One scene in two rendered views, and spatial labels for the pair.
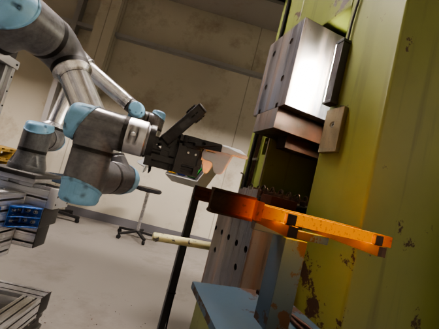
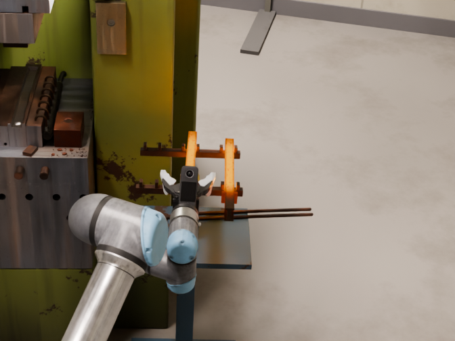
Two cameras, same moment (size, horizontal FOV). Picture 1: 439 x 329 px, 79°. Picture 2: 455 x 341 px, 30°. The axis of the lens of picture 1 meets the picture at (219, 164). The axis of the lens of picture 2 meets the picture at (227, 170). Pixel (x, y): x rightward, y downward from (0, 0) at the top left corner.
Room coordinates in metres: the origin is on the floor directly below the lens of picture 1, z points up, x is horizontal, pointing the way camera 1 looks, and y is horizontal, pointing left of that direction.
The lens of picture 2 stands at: (0.04, 1.89, 2.34)
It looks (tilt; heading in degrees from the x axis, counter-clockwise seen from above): 33 degrees down; 283
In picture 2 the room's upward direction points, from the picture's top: 4 degrees clockwise
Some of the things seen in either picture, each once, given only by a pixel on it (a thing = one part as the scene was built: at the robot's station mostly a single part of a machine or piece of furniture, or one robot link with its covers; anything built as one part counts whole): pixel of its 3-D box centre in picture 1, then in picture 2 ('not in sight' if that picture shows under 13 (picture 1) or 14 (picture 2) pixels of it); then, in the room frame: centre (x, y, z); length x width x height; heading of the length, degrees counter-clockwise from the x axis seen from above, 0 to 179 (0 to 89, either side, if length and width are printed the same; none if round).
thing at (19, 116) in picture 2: not in sight; (26, 93); (1.27, -0.36, 0.99); 0.42 x 0.05 x 0.01; 109
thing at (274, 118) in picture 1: (300, 133); (9, 1); (1.30, -0.35, 1.32); 0.42 x 0.20 x 0.10; 109
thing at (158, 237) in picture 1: (191, 243); not in sight; (1.53, 0.04, 0.62); 0.44 x 0.05 x 0.05; 109
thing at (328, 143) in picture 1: (332, 130); (111, 28); (0.97, -0.38, 1.27); 0.09 x 0.02 x 0.17; 19
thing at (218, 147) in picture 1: (204, 145); (200, 188); (0.55, 0.04, 1.04); 0.09 x 0.05 x 0.02; 69
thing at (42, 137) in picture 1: (38, 135); not in sight; (1.26, 0.86, 0.98); 0.13 x 0.12 x 0.14; 11
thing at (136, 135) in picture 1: (138, 137); (185, 221); (0.55, 0.18, 1.02); 0.08 x 0.05 x 0.08; 15
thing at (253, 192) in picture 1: (284, 204); (19, 103); (1.30, -0.35, 0.96); 0.42 x 0.20 x 0.09; 109
